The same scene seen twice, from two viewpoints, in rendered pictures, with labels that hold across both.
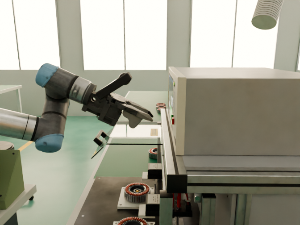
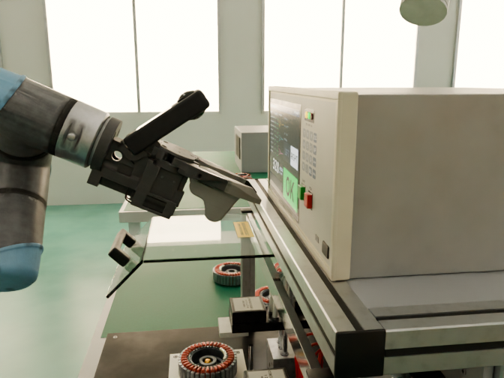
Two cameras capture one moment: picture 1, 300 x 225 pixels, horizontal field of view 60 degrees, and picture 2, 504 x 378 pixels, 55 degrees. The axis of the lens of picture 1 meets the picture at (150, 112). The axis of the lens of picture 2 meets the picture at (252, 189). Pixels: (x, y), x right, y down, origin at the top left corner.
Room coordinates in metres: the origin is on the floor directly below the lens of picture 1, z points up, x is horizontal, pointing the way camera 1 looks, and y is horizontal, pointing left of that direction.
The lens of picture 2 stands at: (0.16, 0.09, 1.33)
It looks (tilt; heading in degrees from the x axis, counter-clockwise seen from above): 13 degrees down; 352
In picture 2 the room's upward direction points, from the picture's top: straight up
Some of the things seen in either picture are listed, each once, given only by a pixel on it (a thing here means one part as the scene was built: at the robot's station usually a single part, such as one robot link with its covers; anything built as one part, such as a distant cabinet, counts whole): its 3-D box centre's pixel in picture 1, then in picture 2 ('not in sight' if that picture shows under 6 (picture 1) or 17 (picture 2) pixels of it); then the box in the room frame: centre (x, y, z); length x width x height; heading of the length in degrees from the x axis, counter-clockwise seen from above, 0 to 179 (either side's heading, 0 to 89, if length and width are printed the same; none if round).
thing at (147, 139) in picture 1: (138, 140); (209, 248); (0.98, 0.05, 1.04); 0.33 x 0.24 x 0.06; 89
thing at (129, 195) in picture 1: (137, 192); (208, 363); (0.99, 0.05, 0.80); 0.11 x 0.11 x 0.04
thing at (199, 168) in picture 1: (225, 136); (405, 230); (0.86, -0.26, 1.09); 0.68 x 0.44 x 0.05; 179
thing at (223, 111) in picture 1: (230, 101); (415, 155); (0.85, -0.27, 1.22); 0.44 x 0.39 x 0.20; 179
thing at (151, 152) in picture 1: (157, 153); (231, 273); (1.50, -0.05, 0.77); 0.11 x 0.11 x 0.04
